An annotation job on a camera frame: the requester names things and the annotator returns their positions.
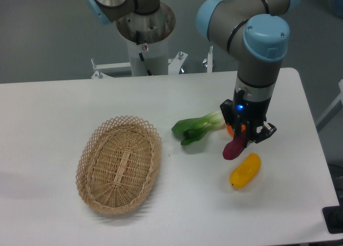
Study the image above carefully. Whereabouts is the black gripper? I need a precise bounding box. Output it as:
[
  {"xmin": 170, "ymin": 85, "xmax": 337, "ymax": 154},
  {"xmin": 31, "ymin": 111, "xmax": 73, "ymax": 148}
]
[{"xmin": 220, "ymin": 89, "xmax": 276, "ymax": 148}]

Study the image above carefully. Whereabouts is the purple sweet potato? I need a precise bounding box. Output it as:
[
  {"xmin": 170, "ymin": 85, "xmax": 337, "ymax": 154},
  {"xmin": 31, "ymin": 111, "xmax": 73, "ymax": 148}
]
[{"xmin": 222, "ymin": 130, "xmax": 247, "ymax": 160}]

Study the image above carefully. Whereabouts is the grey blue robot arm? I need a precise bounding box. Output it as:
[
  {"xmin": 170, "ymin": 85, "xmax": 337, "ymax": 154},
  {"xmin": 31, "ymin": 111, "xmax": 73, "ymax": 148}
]
[{"xmin": 86, "ymin": 0, "xmax": 301, "ymax": 144}]

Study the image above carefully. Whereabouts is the woven wicker basket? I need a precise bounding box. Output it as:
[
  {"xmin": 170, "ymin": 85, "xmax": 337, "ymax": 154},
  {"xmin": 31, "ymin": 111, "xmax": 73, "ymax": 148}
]
[{"xmin": 76, "ymin": 116, "xmax": 162, "ymax": 215}]

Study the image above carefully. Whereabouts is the orange fruit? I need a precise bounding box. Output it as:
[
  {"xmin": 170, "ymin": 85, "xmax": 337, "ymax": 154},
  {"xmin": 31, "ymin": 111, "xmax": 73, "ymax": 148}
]
[{"xmin": 226, "ymin": 124, "xmax": 245, "ymax": 137}]

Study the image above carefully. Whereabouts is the yellow mango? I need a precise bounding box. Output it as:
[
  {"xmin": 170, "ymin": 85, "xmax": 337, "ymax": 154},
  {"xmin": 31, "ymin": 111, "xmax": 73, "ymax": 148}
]
[{"xmin": 229, "ymin": 153, "xmax": 262, "ymax": 189}]

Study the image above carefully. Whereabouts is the green bok choy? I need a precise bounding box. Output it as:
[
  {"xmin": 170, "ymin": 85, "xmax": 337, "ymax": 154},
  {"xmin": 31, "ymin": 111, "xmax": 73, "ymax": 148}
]
[{"xmin": 171, "ymin": 110, "xmax": 225, "ymax": 146}]

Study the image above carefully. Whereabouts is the white furniture leg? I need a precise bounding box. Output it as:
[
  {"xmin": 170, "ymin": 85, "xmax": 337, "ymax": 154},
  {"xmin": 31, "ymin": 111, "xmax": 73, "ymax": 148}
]
[{"xmin": 315, "ymin": 80, "xmax": 342, "ymax": 132}]

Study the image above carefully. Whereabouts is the black device at table edge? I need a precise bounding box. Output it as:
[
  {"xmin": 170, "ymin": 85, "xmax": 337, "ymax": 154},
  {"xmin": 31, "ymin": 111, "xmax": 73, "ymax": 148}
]
[{"xmin": 322, "ymin": 206, "xmax": 342, "ymax": 234}]

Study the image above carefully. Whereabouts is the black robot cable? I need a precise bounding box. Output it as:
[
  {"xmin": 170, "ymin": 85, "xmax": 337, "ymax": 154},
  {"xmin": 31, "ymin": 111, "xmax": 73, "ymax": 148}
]
[{"xmin": 135, "ymin": 30, "xmax": 153, "ymax": 76}]

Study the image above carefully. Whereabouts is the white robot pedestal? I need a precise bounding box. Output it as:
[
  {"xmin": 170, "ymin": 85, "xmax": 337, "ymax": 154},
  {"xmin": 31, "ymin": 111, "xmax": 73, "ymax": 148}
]
[{"xmin": 115, "ymin": 3, "xmax": 176, "ymax": 77}]

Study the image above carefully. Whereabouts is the white metal base frame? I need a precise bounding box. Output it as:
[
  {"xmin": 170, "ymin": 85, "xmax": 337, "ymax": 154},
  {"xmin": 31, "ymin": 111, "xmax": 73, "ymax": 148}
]
[{"xmin": 90, "ymin": 45, "xmax": 215, "ymax": 79}]

